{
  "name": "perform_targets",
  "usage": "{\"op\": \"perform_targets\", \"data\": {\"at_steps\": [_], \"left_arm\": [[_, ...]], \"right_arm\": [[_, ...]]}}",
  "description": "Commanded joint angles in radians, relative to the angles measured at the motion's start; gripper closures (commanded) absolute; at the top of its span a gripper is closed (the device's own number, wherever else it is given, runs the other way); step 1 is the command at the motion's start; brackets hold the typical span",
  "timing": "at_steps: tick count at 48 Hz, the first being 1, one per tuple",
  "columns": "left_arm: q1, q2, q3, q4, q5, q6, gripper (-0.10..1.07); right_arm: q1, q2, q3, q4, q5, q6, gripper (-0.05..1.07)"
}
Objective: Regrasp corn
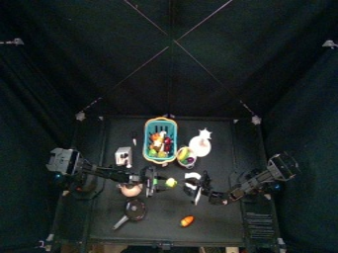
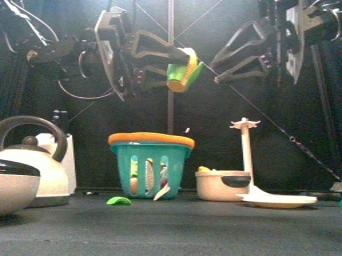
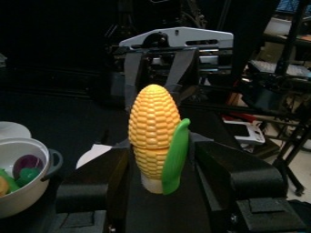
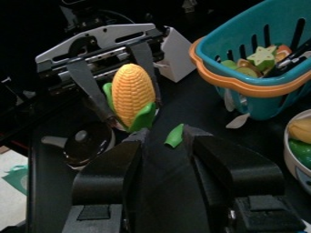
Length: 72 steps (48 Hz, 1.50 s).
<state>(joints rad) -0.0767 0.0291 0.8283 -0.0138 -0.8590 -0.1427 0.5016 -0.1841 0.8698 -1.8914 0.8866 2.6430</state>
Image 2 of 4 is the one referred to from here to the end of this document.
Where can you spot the small green toy piece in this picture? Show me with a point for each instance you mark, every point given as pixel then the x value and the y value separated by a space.
pixel 119 200

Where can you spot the small white toy piece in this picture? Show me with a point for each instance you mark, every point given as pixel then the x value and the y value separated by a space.
pixel 162 192

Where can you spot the white stand with round base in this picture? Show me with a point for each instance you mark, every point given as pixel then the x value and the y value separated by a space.
pixel 272 199

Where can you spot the yellow toy food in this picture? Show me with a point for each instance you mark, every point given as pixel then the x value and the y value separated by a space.
pixel 203 169

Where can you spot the toy corn with green husk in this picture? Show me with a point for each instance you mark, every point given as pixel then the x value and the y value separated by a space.
pixel 183 71

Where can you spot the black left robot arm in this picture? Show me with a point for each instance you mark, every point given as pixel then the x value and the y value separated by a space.
pixel 54 51

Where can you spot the white box container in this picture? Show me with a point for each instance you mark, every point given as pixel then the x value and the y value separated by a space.
pixel 68 156

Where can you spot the teal basket with orange rim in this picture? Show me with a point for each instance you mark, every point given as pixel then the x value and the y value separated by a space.
pixel 151 156

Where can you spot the toy foods inside basket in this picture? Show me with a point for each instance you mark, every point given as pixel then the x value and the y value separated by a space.
pixel 134 173

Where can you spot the vertical metal frame pole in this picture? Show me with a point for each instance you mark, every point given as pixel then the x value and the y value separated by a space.
pixel 171 110

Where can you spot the white bowl with black rim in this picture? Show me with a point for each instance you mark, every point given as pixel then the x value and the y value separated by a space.
pixel 15 190

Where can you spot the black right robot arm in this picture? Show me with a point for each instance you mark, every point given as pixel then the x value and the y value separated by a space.
pixel 328 23

